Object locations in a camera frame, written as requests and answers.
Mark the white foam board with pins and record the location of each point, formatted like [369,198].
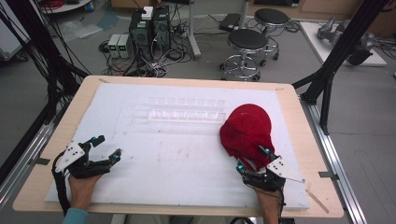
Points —
[174,161]

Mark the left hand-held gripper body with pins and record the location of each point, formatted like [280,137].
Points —
[81,168]

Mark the black flat case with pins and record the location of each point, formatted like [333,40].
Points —
[229,21]

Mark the wooden table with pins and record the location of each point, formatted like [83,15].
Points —
[299,121]

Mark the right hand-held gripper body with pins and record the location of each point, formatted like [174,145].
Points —
[269,179]

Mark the grey power supply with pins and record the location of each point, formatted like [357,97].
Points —
[124,46]
[113,45]

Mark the white floor platform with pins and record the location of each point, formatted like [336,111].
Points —
[314,40]

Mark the black round stool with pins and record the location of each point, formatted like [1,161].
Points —
[271,16]
[247,40]

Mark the grey metal table leg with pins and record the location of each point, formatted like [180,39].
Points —
[193,34]

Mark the white box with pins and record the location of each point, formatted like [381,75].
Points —
[147,13]

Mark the black tape piece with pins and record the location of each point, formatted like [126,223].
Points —
[328,175]
[41,161]

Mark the person's right hand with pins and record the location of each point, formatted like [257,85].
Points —
[268,199]

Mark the person's left hand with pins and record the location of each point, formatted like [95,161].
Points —
[81,191]

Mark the black metal frame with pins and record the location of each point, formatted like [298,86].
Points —
[40,40]
[339,49]

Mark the red cap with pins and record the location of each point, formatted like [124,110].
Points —
[246,133]

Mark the aluminium rail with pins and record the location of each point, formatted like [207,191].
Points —
[28,152]
[334,155]

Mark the thin wooden stick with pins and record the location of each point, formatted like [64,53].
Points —
[317,201]

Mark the clear acrylic rack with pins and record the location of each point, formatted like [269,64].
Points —
[186,112]

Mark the white round table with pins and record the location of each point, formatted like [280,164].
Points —
[67,5]

